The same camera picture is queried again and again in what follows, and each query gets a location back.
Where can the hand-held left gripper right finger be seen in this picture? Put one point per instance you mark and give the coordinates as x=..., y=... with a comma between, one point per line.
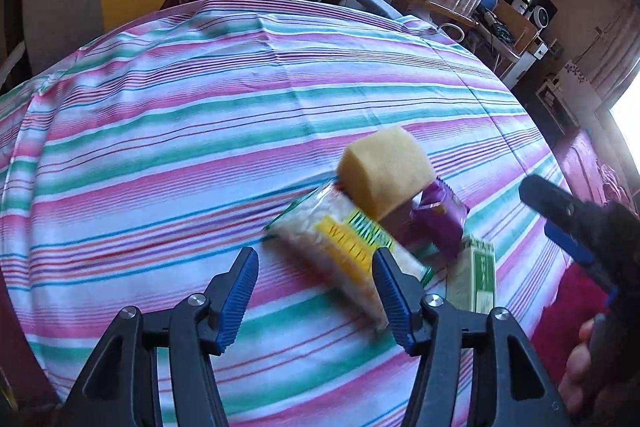
x=392, y=292

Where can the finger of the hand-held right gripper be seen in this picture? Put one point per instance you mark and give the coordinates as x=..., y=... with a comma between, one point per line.
x=550, y=199
x=570, y=244

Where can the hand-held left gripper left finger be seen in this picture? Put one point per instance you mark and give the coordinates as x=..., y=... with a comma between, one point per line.
x=237, y=297

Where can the green-edged snack packet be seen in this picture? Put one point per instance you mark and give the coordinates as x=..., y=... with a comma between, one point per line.
x=330, y=232

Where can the person's right hand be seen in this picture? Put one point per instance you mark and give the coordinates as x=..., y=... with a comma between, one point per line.
x=575, y=367

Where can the red floral blanket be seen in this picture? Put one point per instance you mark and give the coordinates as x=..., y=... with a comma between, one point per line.
x=580, y=152

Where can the purple snack packet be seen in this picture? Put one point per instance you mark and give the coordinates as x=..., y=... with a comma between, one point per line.
x=440, y=222

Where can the pale green white packet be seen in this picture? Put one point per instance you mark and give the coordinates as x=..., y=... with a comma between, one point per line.
x=475, y=272

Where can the white shelf unit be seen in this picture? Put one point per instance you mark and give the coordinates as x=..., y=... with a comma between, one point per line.
x=570, y=87

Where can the small yellow sponge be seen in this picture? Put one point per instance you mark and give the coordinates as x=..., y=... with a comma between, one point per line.
x=385, y=167

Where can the striped tablecloth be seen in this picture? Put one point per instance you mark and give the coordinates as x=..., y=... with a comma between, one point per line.
x=175, y=132

